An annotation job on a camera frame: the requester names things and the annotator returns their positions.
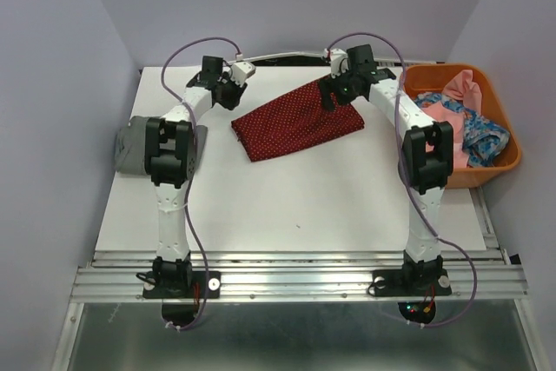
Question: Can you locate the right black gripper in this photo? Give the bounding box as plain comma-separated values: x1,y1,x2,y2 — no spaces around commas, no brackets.
316,63,358,112

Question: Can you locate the red dotted skirt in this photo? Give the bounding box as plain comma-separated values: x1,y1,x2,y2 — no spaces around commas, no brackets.
231,80,365,162

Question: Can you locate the grey skirt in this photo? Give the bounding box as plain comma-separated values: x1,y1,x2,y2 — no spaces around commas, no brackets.
114,116,208,188

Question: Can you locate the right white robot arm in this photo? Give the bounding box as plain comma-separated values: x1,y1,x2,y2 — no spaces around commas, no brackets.
319,44,453,295

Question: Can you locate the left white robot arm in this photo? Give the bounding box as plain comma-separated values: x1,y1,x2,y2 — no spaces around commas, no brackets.
144,56,255,296

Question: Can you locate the orange plastic bin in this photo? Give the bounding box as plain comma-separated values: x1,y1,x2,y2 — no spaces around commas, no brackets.
404,63,521,189

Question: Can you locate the pink garment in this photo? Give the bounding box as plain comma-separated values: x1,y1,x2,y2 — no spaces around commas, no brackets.
418,70,482,169

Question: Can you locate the blue floral skirt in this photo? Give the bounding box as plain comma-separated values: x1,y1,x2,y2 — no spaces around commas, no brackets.
414,92,511,168

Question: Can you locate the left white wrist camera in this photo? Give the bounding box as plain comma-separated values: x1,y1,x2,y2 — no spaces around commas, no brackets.
230,61,256,86

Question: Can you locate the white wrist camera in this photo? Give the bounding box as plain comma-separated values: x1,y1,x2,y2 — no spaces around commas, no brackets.
323,48,349,78
230,61,256,86

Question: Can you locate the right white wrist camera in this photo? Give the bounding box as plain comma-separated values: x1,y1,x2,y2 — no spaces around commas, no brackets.
323,48,349,78

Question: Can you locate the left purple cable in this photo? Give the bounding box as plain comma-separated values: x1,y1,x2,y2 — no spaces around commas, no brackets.
161,36,244,332

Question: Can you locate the purple cable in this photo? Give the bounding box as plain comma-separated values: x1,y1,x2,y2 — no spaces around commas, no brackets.
325,32,480,330
161,36,244,332

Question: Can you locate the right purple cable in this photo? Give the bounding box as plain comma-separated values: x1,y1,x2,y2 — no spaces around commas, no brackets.
325,32,480,330

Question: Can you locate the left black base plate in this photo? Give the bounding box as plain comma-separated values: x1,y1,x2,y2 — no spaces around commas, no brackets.
136,270,222,300

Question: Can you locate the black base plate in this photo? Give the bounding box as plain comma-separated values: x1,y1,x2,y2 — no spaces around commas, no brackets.
367,269,453,299
136,270,222,300

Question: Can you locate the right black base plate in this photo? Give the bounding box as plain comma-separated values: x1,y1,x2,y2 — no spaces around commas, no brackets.
367,269,453,299

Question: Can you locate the aluminium rail frame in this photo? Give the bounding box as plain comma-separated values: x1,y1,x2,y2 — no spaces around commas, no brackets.
52,189,550,370

